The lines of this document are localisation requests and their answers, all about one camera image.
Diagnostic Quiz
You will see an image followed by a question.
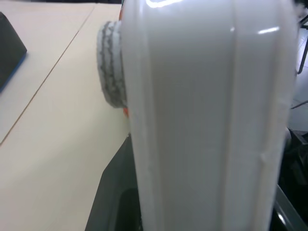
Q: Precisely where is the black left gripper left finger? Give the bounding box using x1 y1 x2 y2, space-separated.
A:
85 134 145 231

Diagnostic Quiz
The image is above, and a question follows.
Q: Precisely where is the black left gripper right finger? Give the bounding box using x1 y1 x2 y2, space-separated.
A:
270 128 308 231

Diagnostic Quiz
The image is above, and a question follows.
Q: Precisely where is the black block with blue edge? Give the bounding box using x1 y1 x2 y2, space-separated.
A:
0 12 28 94

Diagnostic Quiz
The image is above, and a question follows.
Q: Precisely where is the dark metal chair frame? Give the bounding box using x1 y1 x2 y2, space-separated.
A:
296 14 308 75

